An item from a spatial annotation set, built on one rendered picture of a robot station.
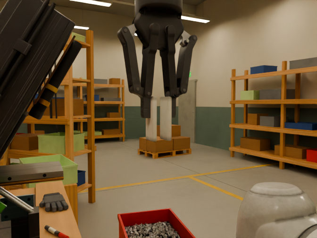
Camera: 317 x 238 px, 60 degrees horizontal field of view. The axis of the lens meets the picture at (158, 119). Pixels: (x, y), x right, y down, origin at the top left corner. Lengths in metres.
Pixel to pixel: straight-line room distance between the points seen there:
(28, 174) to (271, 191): 0.67
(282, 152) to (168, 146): 2.65
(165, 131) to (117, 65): 10.04
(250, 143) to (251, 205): 6.24
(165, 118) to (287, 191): 0.31
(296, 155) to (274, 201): 5.52
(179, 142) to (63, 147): 4.19
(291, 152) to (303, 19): 2.80
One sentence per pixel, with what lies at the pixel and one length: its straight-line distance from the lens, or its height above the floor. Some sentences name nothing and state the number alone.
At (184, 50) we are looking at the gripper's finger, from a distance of 0.46.
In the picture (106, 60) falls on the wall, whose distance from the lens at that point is 10.36.
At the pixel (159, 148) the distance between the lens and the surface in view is 6.81.
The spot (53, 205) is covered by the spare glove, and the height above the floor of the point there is 0.92.
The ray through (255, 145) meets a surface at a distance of 6.75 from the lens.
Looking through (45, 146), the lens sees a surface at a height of 0.81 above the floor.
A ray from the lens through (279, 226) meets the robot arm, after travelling 0.59.
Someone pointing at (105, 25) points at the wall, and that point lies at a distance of 10.62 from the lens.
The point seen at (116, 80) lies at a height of 2.14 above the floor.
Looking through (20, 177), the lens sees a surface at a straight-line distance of 0.92.
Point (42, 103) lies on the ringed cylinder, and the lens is 1.00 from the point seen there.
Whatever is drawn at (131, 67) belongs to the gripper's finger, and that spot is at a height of 1.39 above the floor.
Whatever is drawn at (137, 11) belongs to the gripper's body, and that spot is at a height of 1.48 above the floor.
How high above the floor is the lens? 1.34
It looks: 3 degrees down
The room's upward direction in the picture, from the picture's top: straight up
